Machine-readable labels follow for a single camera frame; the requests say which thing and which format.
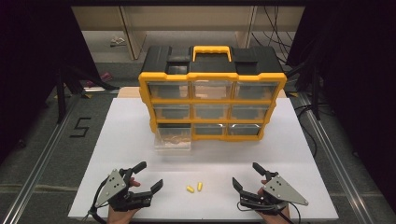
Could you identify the crumpled white object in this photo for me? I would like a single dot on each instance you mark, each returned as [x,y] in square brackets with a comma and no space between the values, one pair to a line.
[117,41]

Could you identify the person's right hand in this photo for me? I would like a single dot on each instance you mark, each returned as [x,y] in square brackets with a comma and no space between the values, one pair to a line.
[274,218]

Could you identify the black metal stand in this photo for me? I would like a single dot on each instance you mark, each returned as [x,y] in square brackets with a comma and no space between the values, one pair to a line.
[61,96]
[316,93]

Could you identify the beige wooden shelf unit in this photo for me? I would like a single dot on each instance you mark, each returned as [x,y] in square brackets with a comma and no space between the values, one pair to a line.
[186,18]

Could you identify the dark curtain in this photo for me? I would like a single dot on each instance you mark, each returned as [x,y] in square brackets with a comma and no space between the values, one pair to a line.
[358,77]
[28,62]

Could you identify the grid of clear plastic drawers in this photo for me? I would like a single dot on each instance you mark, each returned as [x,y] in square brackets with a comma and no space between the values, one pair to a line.
[211,111]

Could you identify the yellow black drawer organizer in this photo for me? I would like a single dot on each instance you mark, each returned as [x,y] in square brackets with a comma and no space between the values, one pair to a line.
[214,62]

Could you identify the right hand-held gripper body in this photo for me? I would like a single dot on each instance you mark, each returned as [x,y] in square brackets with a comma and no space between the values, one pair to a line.
[281,191]

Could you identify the aluminium floor rail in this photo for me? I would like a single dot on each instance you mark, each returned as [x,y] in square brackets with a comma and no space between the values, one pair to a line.
[339,165]
[37,168]

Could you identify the clear drawer with brown contents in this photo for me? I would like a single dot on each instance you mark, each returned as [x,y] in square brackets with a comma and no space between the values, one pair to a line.
[173,138]

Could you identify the small yellow foam earplug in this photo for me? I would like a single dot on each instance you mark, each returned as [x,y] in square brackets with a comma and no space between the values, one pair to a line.
[199,186]
[190,188]

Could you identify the person's left hand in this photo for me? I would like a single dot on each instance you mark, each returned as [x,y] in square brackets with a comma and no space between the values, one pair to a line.
[120,217]

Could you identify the purple object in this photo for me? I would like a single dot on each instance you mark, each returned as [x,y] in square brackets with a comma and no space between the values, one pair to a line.
[105,76]

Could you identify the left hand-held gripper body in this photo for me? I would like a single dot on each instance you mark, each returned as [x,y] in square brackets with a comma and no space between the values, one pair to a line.
[113,186]

